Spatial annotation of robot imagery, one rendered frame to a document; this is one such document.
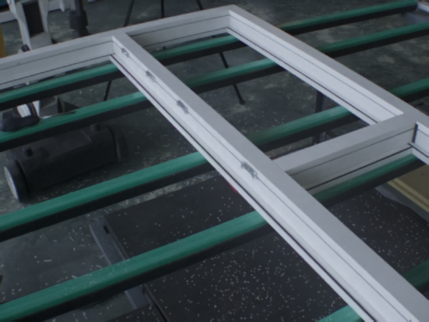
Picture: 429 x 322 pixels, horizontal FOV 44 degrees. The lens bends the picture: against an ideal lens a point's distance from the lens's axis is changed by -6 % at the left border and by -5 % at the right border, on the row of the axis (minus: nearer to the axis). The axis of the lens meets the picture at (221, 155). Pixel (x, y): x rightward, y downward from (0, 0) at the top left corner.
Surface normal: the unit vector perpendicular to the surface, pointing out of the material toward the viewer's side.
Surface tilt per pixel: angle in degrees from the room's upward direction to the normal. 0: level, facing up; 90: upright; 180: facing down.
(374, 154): 90
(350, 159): 90
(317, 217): 0
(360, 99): 90
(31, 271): 0
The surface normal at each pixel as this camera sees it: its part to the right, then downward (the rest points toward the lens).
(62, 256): -0.01, -0.83
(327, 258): -0.87, 0.29
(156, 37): 0.50, 0.48
